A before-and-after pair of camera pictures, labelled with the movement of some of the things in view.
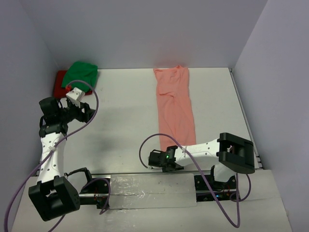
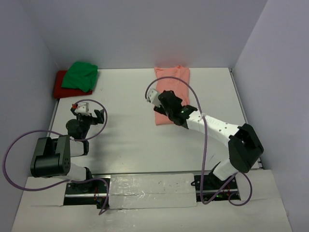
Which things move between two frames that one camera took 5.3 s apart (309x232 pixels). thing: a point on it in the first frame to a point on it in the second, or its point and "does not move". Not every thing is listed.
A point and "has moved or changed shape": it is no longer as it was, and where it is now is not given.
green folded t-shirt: (82, 71) does not move
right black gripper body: (164, 169) to (161, 109)
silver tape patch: (127, 191) does not move
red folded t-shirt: (59, 91) does not move
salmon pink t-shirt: (176, 107) has moved or changed shape
